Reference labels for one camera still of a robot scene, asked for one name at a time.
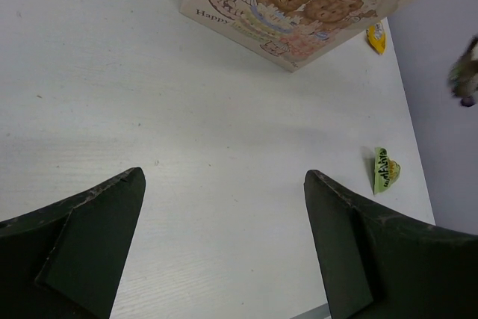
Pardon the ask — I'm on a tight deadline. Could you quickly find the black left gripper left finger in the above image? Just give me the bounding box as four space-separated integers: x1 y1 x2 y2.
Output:
1 167 146 318

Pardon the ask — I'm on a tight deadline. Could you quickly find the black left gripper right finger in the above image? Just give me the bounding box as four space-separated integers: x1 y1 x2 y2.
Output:
304 170 477 318

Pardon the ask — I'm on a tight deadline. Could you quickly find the green triangular snack packet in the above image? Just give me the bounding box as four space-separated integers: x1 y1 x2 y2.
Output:
373 147 401 195

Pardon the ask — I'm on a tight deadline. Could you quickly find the yellow snack packet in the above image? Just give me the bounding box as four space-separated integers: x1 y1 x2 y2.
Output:
366 22 386 55

